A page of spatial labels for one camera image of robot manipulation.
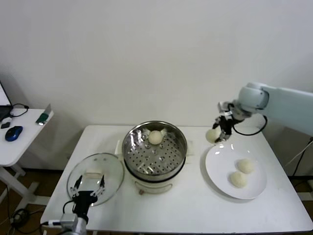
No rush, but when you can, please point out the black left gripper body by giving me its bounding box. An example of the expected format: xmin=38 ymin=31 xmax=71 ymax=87
xmin=73 ymin=191 xmax=99 ymax=217

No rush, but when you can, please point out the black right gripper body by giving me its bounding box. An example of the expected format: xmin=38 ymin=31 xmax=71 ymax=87
xmin=220 ymin=116 xmax=236 ymax=137

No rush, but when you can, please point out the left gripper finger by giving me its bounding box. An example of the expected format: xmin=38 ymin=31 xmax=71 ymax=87
xmin=90 ymin=173 xmax=106 ymax=197
xmin=70 ymin=174 xmax=83 ymax=198

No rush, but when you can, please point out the white steamed baozi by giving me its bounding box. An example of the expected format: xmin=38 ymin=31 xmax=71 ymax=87
xmin=148 ymin=130 xmax=163 ymax=145
xmin=205 ymin=128 xmax=222 ymax=144
xmin=228 ymin=171 xmax=249 ymax=188
xmin=236 ymin=158 xmax=256 ymax=174

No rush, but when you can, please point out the round glass pot lid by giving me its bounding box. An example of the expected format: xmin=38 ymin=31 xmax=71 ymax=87
xmin=67 ymin=153 xmax=125 ymax=208

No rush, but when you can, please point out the perforated steel steamer basket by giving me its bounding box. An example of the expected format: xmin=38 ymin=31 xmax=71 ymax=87
xmin=115 ymin=120 xmax=197 ymax=182

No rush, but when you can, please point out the large white plate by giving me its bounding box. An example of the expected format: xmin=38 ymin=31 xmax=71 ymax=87
xmin=205 ymin=143 xmax=268 ymax=200

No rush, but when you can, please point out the cream electric cooking pot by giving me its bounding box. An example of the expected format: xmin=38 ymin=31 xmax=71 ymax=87
xmin=122 ymin=156 xmax=193 ymax=195

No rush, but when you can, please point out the white side desk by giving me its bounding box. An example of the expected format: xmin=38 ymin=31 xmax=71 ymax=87
xmin=0 ymin=108 xmax=55 ymax=206

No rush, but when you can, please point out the green circuit board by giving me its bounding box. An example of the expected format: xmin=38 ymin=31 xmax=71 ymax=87
xmin=36 ymin=104 xmax=53 ymax=126

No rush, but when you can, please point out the blue computer mouse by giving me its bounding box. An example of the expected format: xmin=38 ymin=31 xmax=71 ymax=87
xmin=5 ymin=126 xmax=24 ymax=142

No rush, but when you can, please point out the white stand foot bar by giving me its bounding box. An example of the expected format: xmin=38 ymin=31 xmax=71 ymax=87
xmin=297 ymin=192 xmax=313 ymax=202

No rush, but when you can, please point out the black laptop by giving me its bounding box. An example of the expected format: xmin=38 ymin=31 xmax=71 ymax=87
xmin=0 ymin=79 xmax=13 ymax=123

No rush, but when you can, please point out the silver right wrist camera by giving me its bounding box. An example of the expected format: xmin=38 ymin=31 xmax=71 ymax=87
xmin=218 ymin=101 xmax=232 ymax=115

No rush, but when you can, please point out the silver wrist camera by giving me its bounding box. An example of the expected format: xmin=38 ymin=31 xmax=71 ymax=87
xmin=60 ymin=213 xmax=79 ymax=228
xmin=218 ymin=101 xmax=232 ymax=115

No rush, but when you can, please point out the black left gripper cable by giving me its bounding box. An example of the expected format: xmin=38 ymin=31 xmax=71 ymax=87
xmin=63 ymin=200 xmax=75 ymax=214

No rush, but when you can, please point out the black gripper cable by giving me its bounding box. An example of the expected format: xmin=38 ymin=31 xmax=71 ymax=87
xmin=63 ymin=200 xmax=75 ymax=214
xmin=231 ymin=115 xmax=268 ymax=137

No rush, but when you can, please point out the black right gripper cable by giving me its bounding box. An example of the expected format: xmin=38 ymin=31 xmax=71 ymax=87
xmin=231 ymin=115 xmax=268 ymax=137

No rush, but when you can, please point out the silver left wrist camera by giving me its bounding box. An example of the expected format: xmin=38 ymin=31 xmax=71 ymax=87
xmin=60 ymin=213 xmax=79 ymax=228

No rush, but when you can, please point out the floor cable bundle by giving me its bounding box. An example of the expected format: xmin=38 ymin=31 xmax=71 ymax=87
xmin=8 ymin=207 xmax=47 ymax=235

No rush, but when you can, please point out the white wall cable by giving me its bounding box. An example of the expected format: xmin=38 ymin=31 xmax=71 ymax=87
xmin=284 ymin=141 xmax=313 ymax=167

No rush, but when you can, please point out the black wall cable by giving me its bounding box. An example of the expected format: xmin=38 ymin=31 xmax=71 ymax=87
xmin=292 ymin=137 xmax=313 ymax=177

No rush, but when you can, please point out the black laptop cable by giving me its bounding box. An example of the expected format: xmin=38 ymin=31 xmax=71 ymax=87
xmin=9 ymin=103 xmax=30 ymax=118

